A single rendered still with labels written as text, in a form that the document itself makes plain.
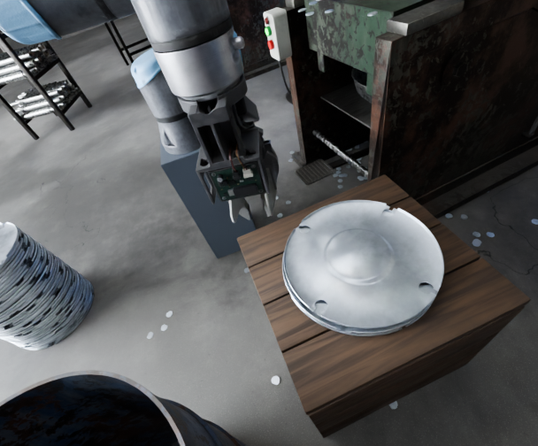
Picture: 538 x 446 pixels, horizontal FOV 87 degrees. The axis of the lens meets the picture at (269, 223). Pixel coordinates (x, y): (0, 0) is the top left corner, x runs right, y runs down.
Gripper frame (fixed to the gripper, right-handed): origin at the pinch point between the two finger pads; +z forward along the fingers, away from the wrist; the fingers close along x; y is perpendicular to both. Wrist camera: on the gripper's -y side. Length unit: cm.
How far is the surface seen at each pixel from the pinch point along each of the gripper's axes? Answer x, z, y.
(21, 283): -78, 27, -16
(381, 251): 20.2, 16.7, 0.6
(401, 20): 32.8, -10.2, -34.7
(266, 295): -2.9, 19.2, 4.6
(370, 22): 30, -8, -47
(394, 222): 24.8, 17.3, -6.3
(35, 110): -179, 34, -188
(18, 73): -169, 9, -187
